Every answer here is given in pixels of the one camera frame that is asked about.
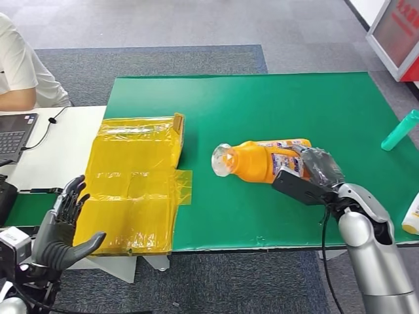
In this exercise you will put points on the red and white sign stand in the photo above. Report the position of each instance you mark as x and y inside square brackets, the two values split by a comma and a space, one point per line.
[398, 34]

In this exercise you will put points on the white table support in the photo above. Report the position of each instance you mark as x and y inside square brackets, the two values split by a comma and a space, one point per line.
[121, 266]

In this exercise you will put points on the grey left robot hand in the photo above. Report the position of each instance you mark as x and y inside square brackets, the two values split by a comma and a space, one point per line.
[53, 245]

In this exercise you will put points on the dark laptop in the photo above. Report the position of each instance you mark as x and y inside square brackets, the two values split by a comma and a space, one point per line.
[13, 138]

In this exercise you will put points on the green table mat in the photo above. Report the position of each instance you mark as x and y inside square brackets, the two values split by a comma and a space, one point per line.
[262, 108]

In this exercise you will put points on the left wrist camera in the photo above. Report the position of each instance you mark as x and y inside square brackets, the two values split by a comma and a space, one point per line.
[13, 247]

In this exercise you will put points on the orange bottle with clear cap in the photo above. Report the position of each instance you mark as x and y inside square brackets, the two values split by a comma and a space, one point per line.
[294, 141]
[252, 164]

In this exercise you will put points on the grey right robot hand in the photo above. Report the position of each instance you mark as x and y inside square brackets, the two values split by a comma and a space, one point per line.
[322, 169]

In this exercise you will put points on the teal plastic bottle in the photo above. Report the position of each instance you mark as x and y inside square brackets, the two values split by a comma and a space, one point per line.
[398, 132]

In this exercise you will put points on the cream plastic bottle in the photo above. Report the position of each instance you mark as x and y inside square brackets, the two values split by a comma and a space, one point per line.
[413, 219]

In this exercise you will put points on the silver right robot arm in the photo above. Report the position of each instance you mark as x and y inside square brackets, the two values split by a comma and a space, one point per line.
[376, 260]

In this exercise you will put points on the black device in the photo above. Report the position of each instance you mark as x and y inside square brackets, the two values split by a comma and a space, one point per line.
[6, 197]

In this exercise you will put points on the person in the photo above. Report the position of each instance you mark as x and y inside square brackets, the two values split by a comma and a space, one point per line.
[20, 65]

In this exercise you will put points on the yellow taped cardboard box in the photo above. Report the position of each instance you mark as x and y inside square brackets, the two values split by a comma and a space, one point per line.
[130, 173]

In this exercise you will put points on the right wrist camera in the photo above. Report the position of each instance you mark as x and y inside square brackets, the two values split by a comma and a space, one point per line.
[294, 186]

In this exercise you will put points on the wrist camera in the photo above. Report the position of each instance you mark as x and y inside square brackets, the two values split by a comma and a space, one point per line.
[13, 247]
[294, 186]

